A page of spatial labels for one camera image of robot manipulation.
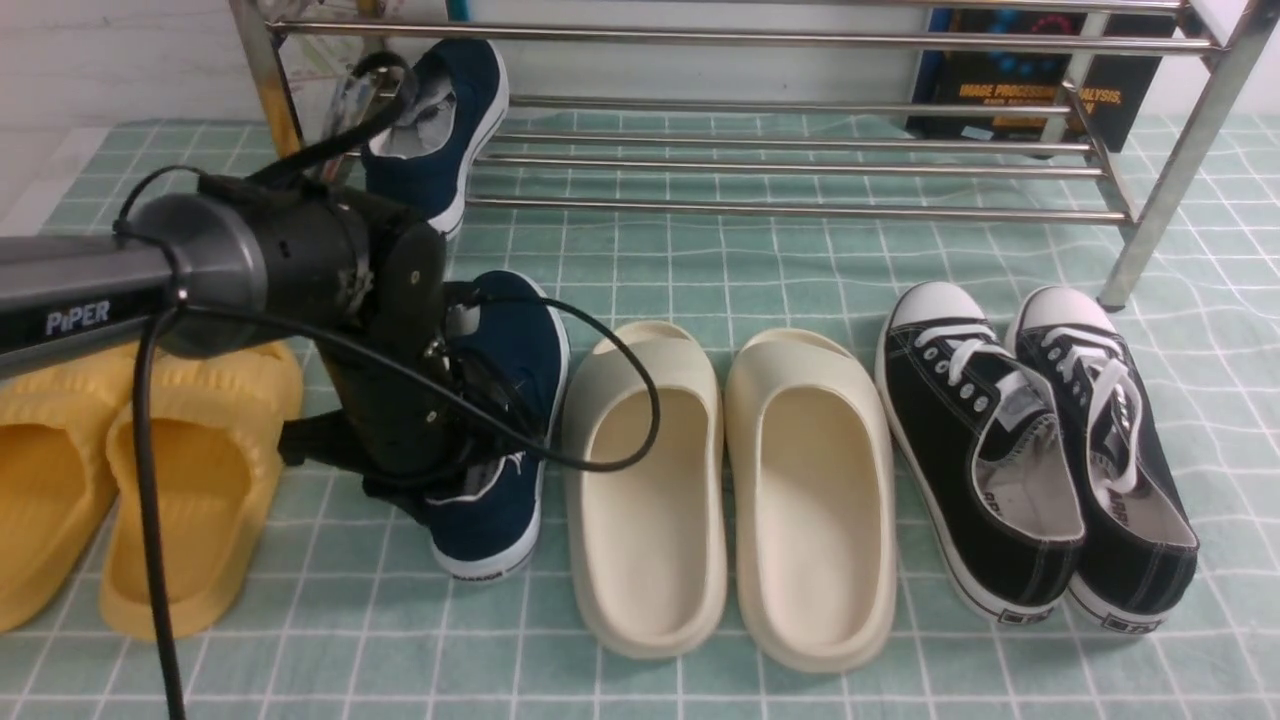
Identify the black canvas sneaker left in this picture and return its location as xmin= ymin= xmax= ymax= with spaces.
xmin=874 ymin=281 xmax=1085 ymax=626

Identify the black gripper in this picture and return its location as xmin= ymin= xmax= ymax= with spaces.
xmin=278 ymin=205 xmax=472 ymax=521

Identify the yellow slide sandal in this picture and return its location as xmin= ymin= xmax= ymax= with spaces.
xmin=1 ymin=345 xmax=136 ymax=632
xmin=148 ymin=341 xmax=305 ymax=638

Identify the green checkered cloth mat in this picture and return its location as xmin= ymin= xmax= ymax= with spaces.
xmin=0 ymin=111 xmax=1280 ymax=720

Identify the black canvas sneaker right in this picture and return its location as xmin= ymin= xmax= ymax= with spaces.
xmin=1005 ymin=286 xmax=1201 ymax=635

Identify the metal shoe rack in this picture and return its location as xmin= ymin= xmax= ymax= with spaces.
xmin=230 ymin=1 xmax=1277 ymax=313

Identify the black canvas sneaker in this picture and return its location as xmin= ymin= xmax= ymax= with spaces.
xmin=1005 ymin=286 xmax=1201 ymax=635
xmin=874 ymin=281 xmax=1085 ymax=626

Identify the navy slip-on shoe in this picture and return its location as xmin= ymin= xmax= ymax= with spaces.
xmin=361 ymin=38 xmax=509 ymax=237
xmin=419 ymin=270 xmax=570 ymax=582

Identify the dark image processing book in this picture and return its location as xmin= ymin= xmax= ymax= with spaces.
xmin=905 ymin=9 xmax=1161 ymax=152

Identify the yellow slide sandal left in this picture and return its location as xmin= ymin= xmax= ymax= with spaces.
xmin=1 ymin=345 xmax=136 ymax=632

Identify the cream slide sandal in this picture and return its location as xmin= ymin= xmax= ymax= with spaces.
xmin=723 ymin=328 xmax=897 ymax=673
xmin=564 ymin=320 xmax=728 ymax=659

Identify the cream slide sandal right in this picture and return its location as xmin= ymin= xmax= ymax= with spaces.
xmin=723 ymin=328 xmax=897 ymax=673

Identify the cream slide sandal left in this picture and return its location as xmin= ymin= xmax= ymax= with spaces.
xmin=564 ymin=320 xmax=728 ymax=659

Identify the black cable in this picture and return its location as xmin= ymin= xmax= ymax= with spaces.
xmin=111 ymin=50 xmax=662 ymax=720

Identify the yellow slide sandal right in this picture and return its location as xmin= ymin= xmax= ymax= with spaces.
xmin=148 ymin=341 xmax=305 ymax=638

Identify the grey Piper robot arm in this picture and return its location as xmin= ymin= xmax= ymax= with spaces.
xmin=3 ymin=176 xmax=499 ymax=518

